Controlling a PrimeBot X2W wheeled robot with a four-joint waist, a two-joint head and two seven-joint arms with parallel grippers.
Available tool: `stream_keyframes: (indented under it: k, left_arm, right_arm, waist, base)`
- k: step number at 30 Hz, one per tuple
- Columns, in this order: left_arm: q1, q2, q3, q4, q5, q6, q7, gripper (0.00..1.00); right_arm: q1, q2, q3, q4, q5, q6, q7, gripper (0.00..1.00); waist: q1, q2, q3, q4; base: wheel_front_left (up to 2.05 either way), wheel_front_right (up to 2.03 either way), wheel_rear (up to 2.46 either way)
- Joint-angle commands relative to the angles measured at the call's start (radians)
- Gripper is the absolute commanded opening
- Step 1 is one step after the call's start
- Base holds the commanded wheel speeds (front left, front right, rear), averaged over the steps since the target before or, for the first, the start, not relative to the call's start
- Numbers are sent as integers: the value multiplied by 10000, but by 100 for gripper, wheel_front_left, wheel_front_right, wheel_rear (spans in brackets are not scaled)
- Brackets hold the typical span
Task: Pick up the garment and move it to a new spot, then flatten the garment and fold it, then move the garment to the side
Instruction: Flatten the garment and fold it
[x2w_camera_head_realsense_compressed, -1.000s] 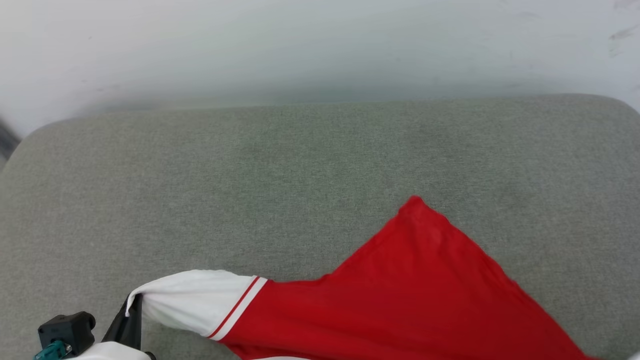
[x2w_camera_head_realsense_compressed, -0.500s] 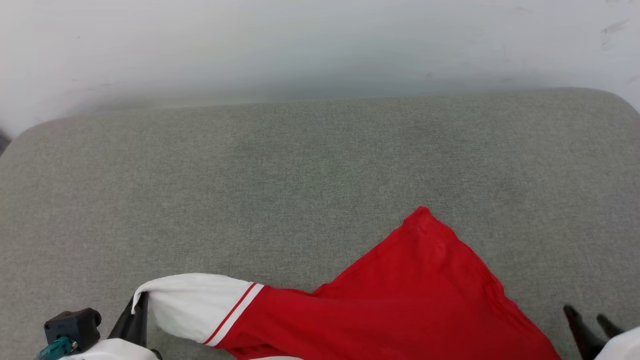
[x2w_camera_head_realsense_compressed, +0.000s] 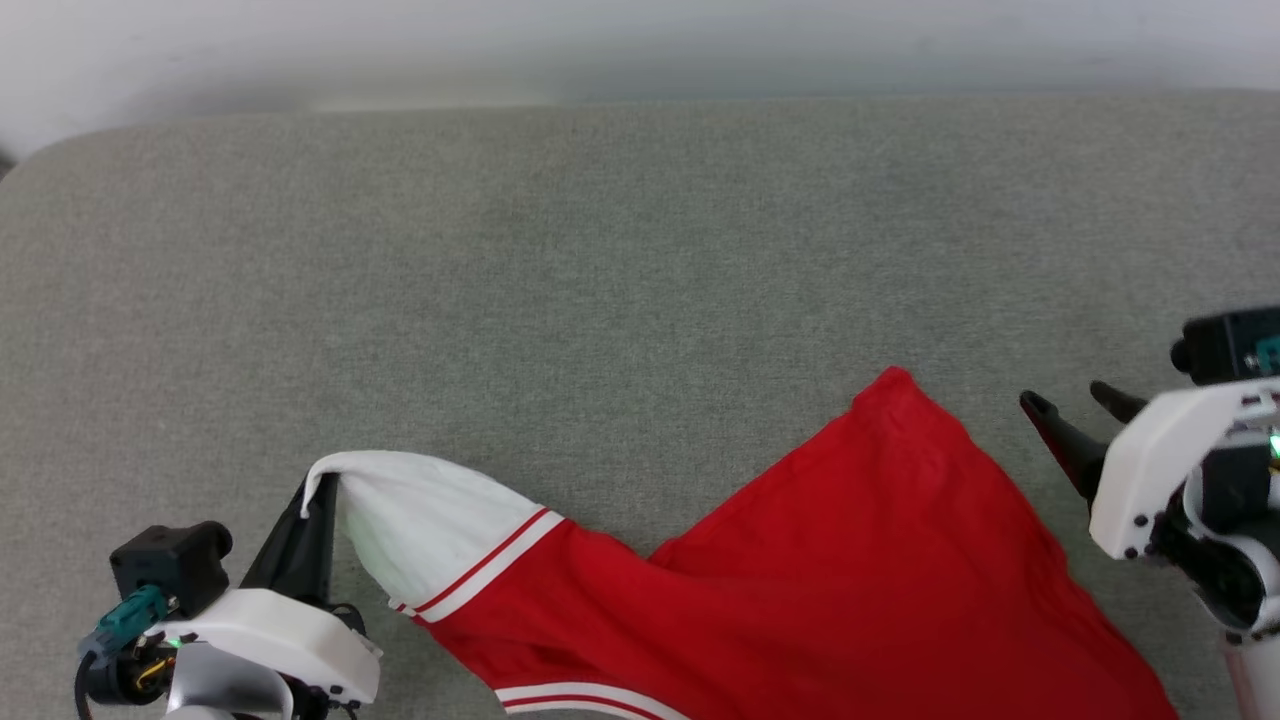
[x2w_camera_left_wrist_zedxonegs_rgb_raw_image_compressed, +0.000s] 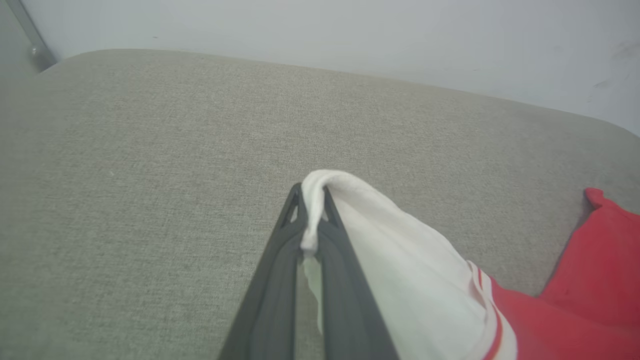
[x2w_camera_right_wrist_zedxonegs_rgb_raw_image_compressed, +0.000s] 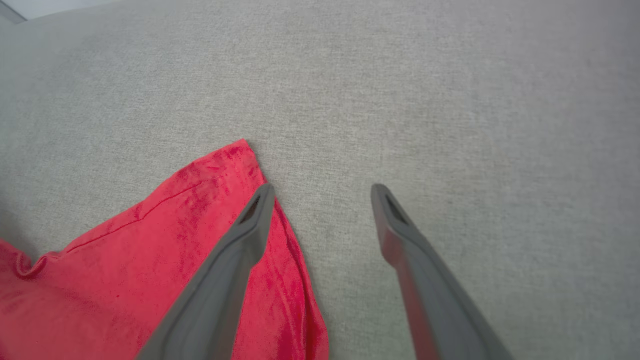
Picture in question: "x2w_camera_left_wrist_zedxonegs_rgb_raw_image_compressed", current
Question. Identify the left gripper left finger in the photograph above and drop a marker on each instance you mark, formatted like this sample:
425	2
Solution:
270	310

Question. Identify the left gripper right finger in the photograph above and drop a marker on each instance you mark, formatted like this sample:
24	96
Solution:
350	320

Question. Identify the red and white jersey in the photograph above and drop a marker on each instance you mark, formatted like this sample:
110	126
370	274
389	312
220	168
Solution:
400	260

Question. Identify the grey fabric sofa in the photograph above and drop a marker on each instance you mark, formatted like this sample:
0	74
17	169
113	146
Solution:
150	200

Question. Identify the grey metal pole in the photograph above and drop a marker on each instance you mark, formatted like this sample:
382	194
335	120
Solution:
35	47

